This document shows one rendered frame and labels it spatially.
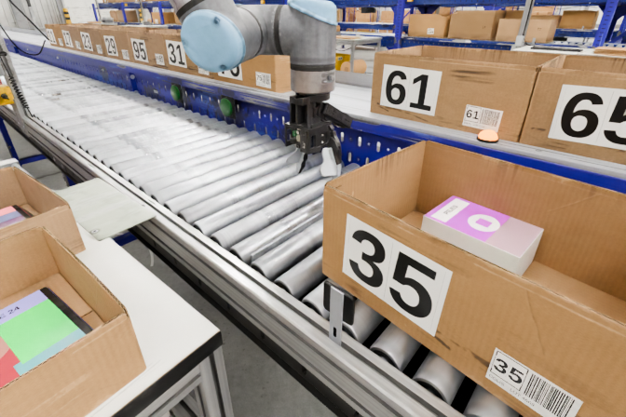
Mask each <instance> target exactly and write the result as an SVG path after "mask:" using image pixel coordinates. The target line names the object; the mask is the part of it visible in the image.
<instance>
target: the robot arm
mask: <svg viewBox="0 0 626 417"><path fill-rule="evenodd" d="M169 1H170V3H171V5H172V7H173V8H174V12H175V15H176V16H177V18H178V19H179V21H180V23H181V24H182V30H181V39H182V44H183V47H184V51H185V53H186V54H187V56H188V57H189V59H190V60H191V61H192V62H193V63H194V64H195V65H197V66H198V67H200V68H201V69H203V70H206V71H209V72H213V73H220V72H223V71H229V70H232V69H235V68H236V67H238V66H239V65H240V64H241V63H243V62H245V61H248V60H251V59H253V58H255V57H257V56H258V55H280V56H290V67H291V90H292V91H293V92H295V95H292V96H290V122H287V123H284V128H285V146H286V147H287V146H289V145H292V144H294V147H296V150H295V151H294V152H293V153H292V154H291V155H289V156H288V158H287V160H286V162H287V163H296V167H297V172H298V173H301V171H302V170H303V169H304V167H305V166H306V161H307V155H310V154H313V153H314V154H315V153H317V152H319V151H321V148H323V147H324V146H327V148H323V149H322V151H321V154H322V158H323V163H322V164H321V166H320V175H321V176H323V177H326V176H332V179H335V178H337V177H339V176H340V173H341V163H342V150H341V144H340V141H339V140H338V138H337V135H336V131H334V126H336V127H338V128H350V126H351V123H352V120H353V118H352V117H350V116H349V115H348V114H346V113H343V112H342V111H340V110H339V109H337V108H335V107H334V106H332V105H331V104H330V103H329V102H324V101H327V100H329V99H330V95H331V92H332V91H334V88H335V52H336V26H337V25H338V24H337V21H336V5H335V4H334V2H332V1H326V0H288V1H287V4H288V5H242V4H235V3H234V1H233V0H169ZM332 124H333V125H332ZM289 128H291V129H292V137H291V138H290V140H289V141H287V129H289Z"/></svg>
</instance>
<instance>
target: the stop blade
mask: <svg viewBox="0 0 626 417"><path fill-rule="evenodd" d="M322 218H323V211H322V212H320V213H318V214H317V215H315V216H313V217H312V218H310V219H308V220H307V221H305V222H303V223H301V224H299V225H298V226H296V227H294V228H293V229H292V230H290V231H289V232H287V233H285V234H284V235H282V236H280V237H278V238H277V239H275V240H273V241H272V242H270V243H268V244H267V245H265V246H263V247H262V248H260V249H258V250H256V251H255V252H254V253H252V254H251V261H252V262H253V261H255V260H257V259H258V258H260V257H261V256H263V255H265V254H266V253H268V252H269V251H270V250H272V249H274V248H275V247H277V246H279V245H280V244H282V243H283V242H285V241H287V240H288V239H290V238H291V237H293V236H295V235H297V234H298V233H300V232H302V231H303V230H305V229H306V228H307V227H308V226H310V225H312V224H313V223H315V222H317V221H319V220H320V219H322Z"/></svg>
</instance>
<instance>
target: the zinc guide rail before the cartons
mask: <svg viewBox="0 0 626 417"><path fill-rule="evenodd" d="M10 39H11V40H14V41H19V42H22V43H26V44H31V45H35V46H40V47H41V46H43V44H40V43H36V42H31V41H26V40H21V39H18V38H13V37H10ZM44 47H46V48H51V49H55V50H59V51H63V52H67V53H72V54H76V55H80V56H84V57H88V58H93V59H96V60H101V61H108V62H112V63H116V64H121V65H125V66H129V67H133V68H137V69H142V70H145V71H149V72H154V73H158V74H165V75H169V76H174V77H178V78H182V79H186V80H190V81H195V82H199V83H203V84H207V85H211V86H216V87H223V88H227V89H231V90H235V91H239V92H244V93H248V94H252V95H256V96H260V97H265V98H269V99H272V100H277V101H285V102H288V103H290V95H286V94H281V93H277V92H272V91H267V90H263V89H259V88H254V87H245V86H242V85H237V84H232V83H227V82H223V81H219V80H214V79H209V78H205V77H200V76H196V75H191V74H183V73H178V72H174V71H170V70H165V69H160V68H156V67H152V66H147V65H142V64H138V63H133V62H129V61H121V60H116V59H111V58H107V57H103V56H98V55H93V54H88V53H85V52H80V51H75V50H71V49H66V48H62V47H54V46H49V45H44ZM332 106H334V107H335V108H337V109H339V110H340V111H342V112H343V113H346V114H348V115H349V116H350V117H354V118H359V119H362V120H366V121H371V122H375V123H379V124H383V125H387V126H392V127H395V128H403V129H407V130H412V131H415V132H420V133H424V134H428V135H432V136H436V137H441V138H445V139H448V140H453V141H461V142H464V143H468V144H473V145H477V146H482V147H485V148H489V149H494V150H498V151H502V152H506V153H510V154H515V155H522V156H526V157H530V158H535V159H538V160H543V161H547V162H551V163H555V164H559V165H564V166H568V167H571V168H579V169H584V170H588V171H591V172H596V173H600V174H605V175H608V176H612V177H617V178H621V179H625V180H626V166H625V165H621V164H617V163H612V162H607V161H603V160H598V159H594V158H589V157H585V156H580V155H572V154H568V153H563V152H558V151H553V150H550V149H545V148H540V147H536V146H531V145H527V144H522V143H518V142H513V141H505V140H501V139H499V141H498V143H485V142H481V141H477V140H476V138H477V136H478V134H473V133H468V132H464V131H460V130H455V129H450V128H442V127H438V126H433V125H429V124H424V123H419V122H416V121H411V120H406V119H401V118H397V117H393V116H388V115H383V114H375V113H371V112H366V111H362V110H357V109H353V108H348V107H344V106H339V105H334V104H332Z"/></svg>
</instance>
